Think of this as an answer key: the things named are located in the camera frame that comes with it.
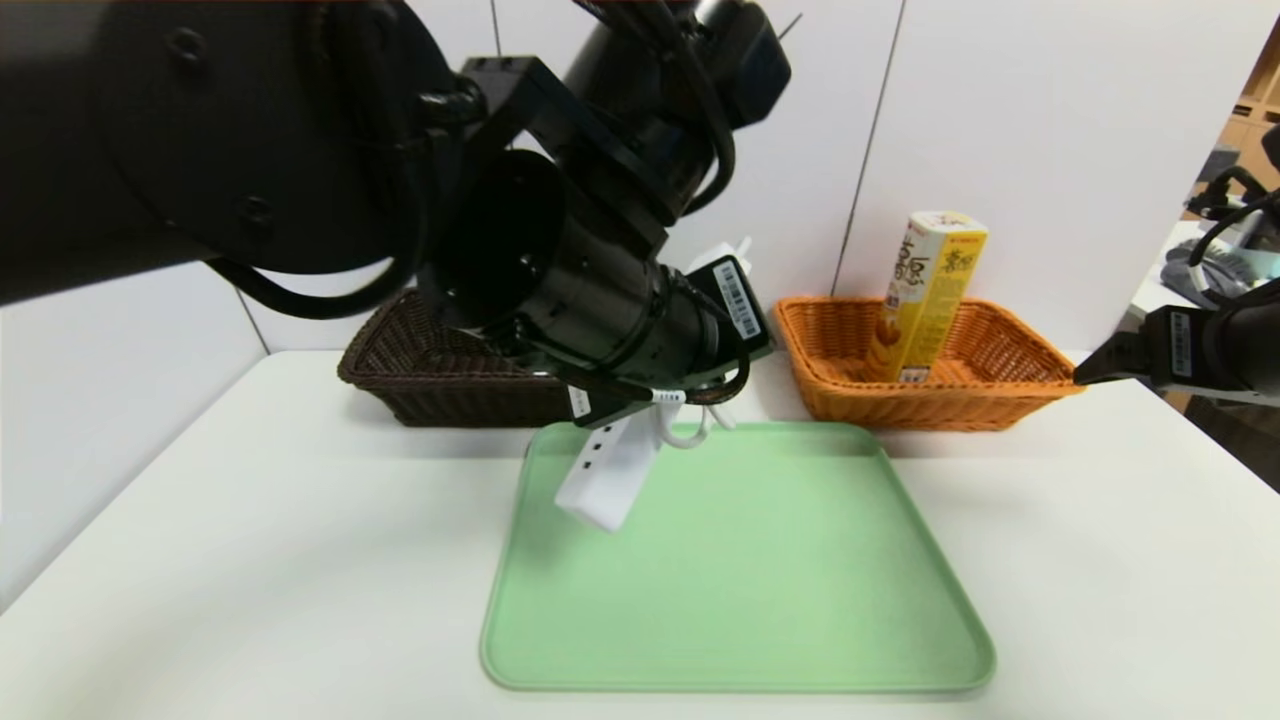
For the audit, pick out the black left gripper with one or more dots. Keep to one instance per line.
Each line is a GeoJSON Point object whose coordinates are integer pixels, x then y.
{"type": "Point", "coordinates": [738, 299]}

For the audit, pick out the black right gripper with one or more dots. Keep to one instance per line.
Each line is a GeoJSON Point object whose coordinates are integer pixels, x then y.
{"type": "Point", "coordinates": [1178, 345]}

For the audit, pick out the yellow hexagonal snack box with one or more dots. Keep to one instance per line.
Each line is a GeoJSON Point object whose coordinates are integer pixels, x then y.
{"type": "Point", "coordinates": [930, 290]}

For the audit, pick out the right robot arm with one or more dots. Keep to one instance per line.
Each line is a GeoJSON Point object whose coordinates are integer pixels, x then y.
{"type": "Point", "coordinates": [1268, 340]}

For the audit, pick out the orange wicker basket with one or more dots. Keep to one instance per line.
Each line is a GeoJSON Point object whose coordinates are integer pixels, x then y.
{"type": "Point", "coordinates": [1000, 400]}

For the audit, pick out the dark brown wicker basket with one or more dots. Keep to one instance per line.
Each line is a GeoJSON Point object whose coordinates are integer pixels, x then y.
{"type": "Point", "coordinates": [420, 390]}

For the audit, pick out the white side table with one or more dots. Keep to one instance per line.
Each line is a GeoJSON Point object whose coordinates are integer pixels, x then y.
{"type": "Point", "coordinates": [1150, 300]}

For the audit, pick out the dark woven stool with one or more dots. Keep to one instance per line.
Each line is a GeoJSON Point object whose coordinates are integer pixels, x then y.
{"type": "Point", "coordinates": [1240, 450]}

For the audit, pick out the wooden shelf unit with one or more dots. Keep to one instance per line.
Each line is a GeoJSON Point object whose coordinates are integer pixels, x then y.
{"type": "Point", "coordinates": [1240, 130]}

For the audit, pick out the light green plastic tray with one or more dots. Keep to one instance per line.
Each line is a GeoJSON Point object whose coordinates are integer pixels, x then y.
{"type": "Point", "coordinates": [800, 600]}

